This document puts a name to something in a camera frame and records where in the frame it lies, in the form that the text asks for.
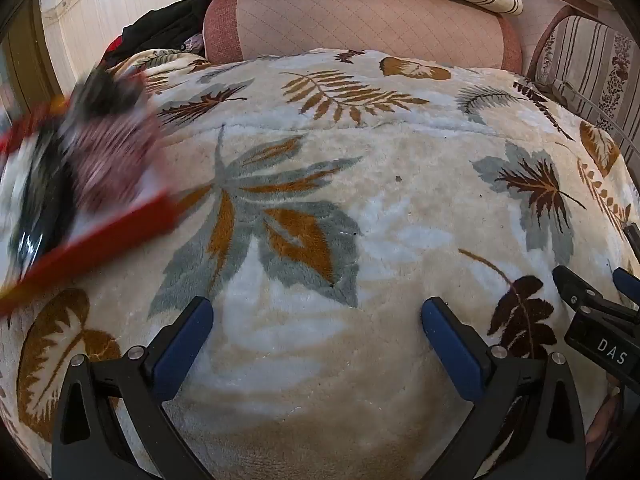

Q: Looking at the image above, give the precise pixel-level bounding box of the leaf print fleece blanket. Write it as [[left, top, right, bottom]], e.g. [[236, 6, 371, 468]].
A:
[[0, 49, 640, 480]]

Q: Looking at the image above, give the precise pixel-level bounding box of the pink striped scrunchie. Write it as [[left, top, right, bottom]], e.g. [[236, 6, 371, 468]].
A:
[[70, 110, 161, 211]]

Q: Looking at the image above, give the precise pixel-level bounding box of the red box with white lining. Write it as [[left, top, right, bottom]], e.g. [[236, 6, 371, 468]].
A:
[[0, 70, 183, 316]]

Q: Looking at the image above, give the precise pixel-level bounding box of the black clothes pile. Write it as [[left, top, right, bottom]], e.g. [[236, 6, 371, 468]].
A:
[[120, 0, 221, 58]]

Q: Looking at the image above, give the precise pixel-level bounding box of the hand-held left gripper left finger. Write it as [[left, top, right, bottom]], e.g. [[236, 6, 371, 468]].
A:
[[51, 296, 216, 480]]

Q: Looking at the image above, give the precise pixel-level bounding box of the pink quilted bolster cushion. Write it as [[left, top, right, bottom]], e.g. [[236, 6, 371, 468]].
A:
[[202, 0, 523, 73]]

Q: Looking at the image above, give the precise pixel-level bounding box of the grey furry scrunchie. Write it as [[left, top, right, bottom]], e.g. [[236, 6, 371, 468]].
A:
[[70, 67, 146, 116]]

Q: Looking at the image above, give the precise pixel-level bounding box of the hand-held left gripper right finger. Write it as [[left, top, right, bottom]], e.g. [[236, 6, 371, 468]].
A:
[[421, 297, 587, 480]]

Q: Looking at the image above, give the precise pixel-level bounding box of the short striped floral pillow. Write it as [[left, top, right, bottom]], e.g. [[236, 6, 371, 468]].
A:
[[527, 7, 640, 136]]

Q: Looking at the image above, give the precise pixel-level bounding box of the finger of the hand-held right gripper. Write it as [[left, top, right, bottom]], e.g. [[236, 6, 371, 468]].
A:
[[613, 267, 640, 308], [552, 265, 640, 326]]

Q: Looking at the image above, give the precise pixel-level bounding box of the red garment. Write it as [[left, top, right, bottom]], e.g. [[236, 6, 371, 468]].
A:
[[102, 35, 127, 62]]

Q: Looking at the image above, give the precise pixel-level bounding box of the wooden door frame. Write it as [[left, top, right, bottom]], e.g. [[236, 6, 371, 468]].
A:
[[0, 0, 68, 126]]

